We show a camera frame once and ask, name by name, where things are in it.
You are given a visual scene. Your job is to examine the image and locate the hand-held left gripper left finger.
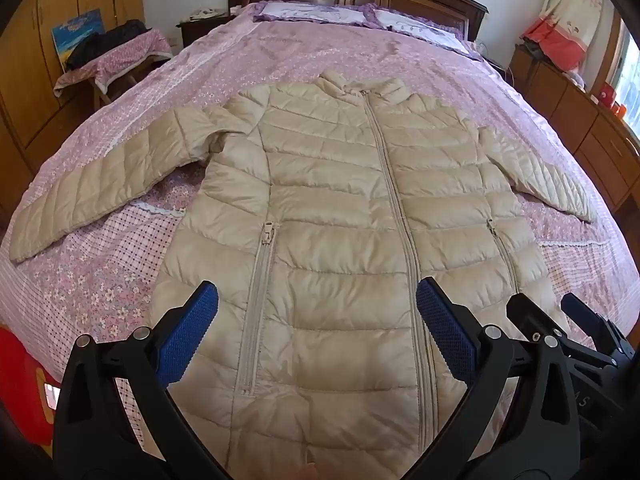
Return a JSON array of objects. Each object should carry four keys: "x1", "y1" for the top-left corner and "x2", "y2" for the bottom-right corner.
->
[{"x1": 52, "y1": 281, "x2": 226, "y2": 480}]

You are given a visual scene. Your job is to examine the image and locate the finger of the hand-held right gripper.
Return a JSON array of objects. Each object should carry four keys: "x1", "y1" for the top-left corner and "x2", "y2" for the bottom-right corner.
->
[
  {"x1": 560, "y1": 292, "x2": 638, "y2": 361},
  {"x1": 506, "y1": 293, "x2": 613, "y2": 376}
]

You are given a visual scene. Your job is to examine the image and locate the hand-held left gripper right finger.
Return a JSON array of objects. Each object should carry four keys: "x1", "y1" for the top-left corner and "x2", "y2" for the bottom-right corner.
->
[{"x1": 415, "y1": 276, "x2": 583, "y2": 480}]

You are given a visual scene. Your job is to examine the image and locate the beige puffer jacket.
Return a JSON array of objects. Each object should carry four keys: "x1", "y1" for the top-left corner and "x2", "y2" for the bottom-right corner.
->
[{"x1": 9, "y1": 71, "x2": 598, "y2": 480}]

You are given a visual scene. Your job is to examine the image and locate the wooden dresser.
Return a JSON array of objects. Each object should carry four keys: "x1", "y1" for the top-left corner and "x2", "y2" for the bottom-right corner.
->
[{"x1": 510, "y1": 42, "x2": 640, "y2": 213}]

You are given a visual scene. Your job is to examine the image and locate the window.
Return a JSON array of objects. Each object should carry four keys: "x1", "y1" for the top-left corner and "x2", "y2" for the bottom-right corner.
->
[{"x1": 607, "y1": 20, "x2": 640, "y2": 136}]

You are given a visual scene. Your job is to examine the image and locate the wooden folding table legs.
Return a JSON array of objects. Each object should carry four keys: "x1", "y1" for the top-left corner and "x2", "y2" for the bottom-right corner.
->
[{"x1": 87, "y1": 60, "x2": 153, "y2": 109}]

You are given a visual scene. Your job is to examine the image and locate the red cloth pile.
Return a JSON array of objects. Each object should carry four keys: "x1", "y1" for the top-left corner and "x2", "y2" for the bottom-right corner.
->
[{"x1": 521, "y1": 16, "x2": 588, "y2": 73}]

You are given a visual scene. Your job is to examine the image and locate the dark wooden nightstand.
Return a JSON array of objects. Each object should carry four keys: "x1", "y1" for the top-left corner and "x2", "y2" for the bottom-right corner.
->
[{"x1": 177, "y1": 8, "x2": 237, "y2": 50}]

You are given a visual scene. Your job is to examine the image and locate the white purple-frilled pillow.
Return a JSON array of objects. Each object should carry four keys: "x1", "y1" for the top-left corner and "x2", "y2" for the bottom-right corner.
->
[
  {"x1": 372, "y1": 8, "x2": 483, "y2": 59},
  {"x1": 253, "y1": 1, "x2": 383, "y2": 29}
]

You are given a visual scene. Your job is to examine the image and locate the black bag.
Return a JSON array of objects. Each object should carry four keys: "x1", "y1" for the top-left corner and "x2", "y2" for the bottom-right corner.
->
[{"x1": 66, "y1": 20, "x2": 151, "y2": 71}]

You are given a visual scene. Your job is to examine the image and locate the bed with pink floral cover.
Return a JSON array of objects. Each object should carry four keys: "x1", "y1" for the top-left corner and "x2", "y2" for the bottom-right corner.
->
[{"x1": 0, "y1": 0, "x2": 640, "y2": 456}]

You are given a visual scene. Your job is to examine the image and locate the white cloth on nightstand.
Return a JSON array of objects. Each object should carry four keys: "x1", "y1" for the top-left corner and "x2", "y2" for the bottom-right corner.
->
[{"x1": 187, "y1": 7, "x2": 228, "y2": 22}]

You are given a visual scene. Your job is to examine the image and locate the blue yellow painting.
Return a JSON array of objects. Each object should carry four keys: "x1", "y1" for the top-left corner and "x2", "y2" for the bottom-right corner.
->
[{"x1": 51, "y1": 8, "x2": 106, "y2": 75}]

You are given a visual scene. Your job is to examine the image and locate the wooden wardrobe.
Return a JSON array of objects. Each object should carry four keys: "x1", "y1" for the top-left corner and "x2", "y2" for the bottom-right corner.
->
[{"x1": 0, "y1": 0, "x2": 146, "y2": 211}]

